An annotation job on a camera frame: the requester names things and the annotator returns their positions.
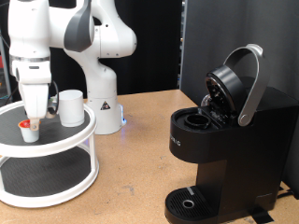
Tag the white two-tier turntable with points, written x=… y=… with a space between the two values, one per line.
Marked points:
x=46 y=149

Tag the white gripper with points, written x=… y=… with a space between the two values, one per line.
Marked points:
x=34 y=99

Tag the grey metal pole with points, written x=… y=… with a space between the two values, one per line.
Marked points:
x=5 y=71

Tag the black curtain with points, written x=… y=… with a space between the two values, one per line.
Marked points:
x=155 y=46

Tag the white coffee pod red lid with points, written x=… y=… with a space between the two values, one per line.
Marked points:
x=29 y=135

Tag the black tape strip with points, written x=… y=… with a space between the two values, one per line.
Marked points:
x=261 y=215

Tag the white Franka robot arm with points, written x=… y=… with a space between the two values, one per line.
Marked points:
x=102 y=40

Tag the dark grey back panel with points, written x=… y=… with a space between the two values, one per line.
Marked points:
x=218 y=31

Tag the black Keurig coffee machine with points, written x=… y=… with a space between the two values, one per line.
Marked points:
x=249 y=155

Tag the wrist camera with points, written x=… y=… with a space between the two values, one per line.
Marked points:
x=52 y=112

